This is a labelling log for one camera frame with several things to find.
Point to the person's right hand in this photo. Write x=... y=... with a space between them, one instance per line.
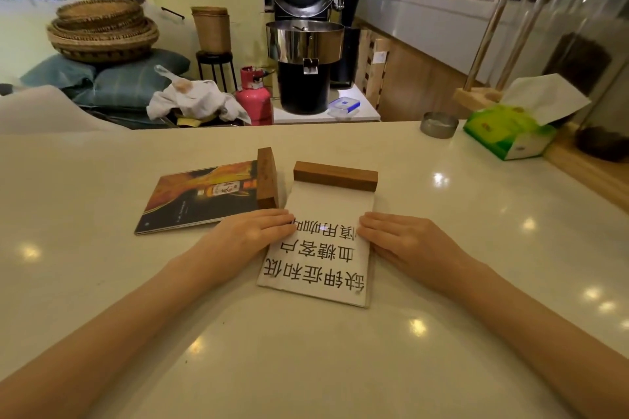
x=417 y=249

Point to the person's left hand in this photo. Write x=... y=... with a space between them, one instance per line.
x=236 y=242

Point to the person's left fingers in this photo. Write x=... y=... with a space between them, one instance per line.
x=272 y=224

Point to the person's right fingers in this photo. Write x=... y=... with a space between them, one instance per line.
x=381 y=229

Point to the white printed sign card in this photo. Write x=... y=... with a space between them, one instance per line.
x=319 y=261

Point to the person's right forearm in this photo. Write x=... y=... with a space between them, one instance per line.
x=540 y=335

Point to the person's left forearm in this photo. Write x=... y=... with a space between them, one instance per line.
x=98 y=335

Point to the brown wooden card holder block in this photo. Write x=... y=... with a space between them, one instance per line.
x=267 y=178
x=335 y=175

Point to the dark orange picture card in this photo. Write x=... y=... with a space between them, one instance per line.
x=196 y=200

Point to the white low platform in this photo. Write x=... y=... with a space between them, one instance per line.
x=363 y=112

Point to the round metal ashtray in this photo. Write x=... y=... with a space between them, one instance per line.
x=439 y=125

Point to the pink gas cylinder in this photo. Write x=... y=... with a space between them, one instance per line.
x=254 y=99

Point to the clear container with blue lid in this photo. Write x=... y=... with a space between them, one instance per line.
x=344 y=107

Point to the white crumpled cloth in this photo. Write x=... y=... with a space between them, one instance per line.
x=196 y=97

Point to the green tissue pack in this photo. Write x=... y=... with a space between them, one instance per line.
x=506 y=131

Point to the wooden pallet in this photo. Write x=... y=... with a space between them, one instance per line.
x=372 y=67

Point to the wooden stand with metal rods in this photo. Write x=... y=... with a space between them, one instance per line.
x=476 y=98

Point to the steel cooling drum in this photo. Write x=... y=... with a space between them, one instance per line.
x=304 y=65

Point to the black round stool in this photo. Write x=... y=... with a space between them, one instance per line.
x=216 y=60

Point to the brown woven bucket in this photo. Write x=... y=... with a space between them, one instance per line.
x=211 y=30

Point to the blue grey cushion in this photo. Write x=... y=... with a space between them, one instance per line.
x=127 y=80
x=54 y=72

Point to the white bar counter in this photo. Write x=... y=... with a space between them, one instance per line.
x=422 y=26

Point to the white tissue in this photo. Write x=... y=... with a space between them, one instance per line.
x=545 y=97

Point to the light wooden shelf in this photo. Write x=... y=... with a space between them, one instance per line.
x=589 y=173

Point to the round glass jar with beans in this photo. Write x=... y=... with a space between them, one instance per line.
x=602 y=143

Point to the large woven basket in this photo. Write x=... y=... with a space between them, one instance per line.
x=103 y=45

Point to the tall glass jar with beans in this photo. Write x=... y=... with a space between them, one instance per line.
x=577 y=60

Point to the small woven basket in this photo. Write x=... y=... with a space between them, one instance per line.
x=101 y=11

